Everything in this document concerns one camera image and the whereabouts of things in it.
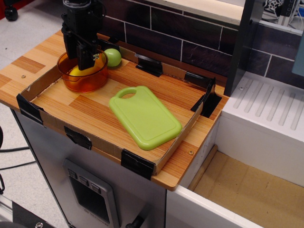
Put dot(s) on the black vertical post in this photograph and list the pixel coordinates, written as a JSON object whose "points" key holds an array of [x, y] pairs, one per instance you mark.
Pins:
{"points": [[252, 14]]}

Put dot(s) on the orange transparent plastic pot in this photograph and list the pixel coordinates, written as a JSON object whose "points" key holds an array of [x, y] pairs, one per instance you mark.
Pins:
{"points": [[83, 81]]}

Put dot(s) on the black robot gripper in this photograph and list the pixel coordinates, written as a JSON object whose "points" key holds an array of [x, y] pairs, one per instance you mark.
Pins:
{"points": [[81, 22]]}

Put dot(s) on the green plastic cutting board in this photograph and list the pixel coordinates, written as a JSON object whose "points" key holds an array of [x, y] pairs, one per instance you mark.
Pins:
{"points": [[145, 118]]}

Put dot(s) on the white toy sink unit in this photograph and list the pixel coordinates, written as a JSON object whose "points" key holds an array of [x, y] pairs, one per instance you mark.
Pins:
{"points": [[250, 171]]}

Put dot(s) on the cardboard fence with black tape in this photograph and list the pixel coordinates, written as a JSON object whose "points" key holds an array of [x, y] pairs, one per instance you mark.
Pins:
{"points": [[87, 120]]}

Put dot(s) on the toy oven cabinet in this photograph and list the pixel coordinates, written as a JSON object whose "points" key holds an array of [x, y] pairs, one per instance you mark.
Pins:
{"points": [[91, 190]]}

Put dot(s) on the green plastic ball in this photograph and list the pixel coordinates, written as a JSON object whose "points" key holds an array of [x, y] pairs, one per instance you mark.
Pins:
{"points": [[114, 57]]}

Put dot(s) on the yellow plastic banana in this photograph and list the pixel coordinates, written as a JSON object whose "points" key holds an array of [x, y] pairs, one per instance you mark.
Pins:
{"points": [[86, 72]]}

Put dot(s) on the black caster wheel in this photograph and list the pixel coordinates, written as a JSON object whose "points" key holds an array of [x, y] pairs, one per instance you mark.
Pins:
{"points": [[11, 13]]}

